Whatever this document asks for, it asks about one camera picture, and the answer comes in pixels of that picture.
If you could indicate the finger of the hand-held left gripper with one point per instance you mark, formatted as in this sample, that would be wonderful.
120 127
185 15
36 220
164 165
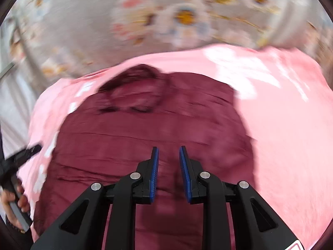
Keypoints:
27 153

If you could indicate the pink printed blanket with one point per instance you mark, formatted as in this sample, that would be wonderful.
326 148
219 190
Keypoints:
281 140

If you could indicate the maroon garment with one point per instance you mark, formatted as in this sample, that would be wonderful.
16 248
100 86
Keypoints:
145 125

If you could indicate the white cloth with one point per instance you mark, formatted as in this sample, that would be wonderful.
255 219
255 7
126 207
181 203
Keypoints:
15 104

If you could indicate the person's left hand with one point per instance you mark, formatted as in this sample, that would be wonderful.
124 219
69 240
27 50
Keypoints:
7 200

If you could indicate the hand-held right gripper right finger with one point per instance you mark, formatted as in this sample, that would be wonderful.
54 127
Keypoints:
184 177

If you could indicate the grey floral bed quilt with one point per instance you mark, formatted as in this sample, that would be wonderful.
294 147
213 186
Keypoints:
85 23

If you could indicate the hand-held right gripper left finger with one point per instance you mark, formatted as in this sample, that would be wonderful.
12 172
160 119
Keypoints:
155 177

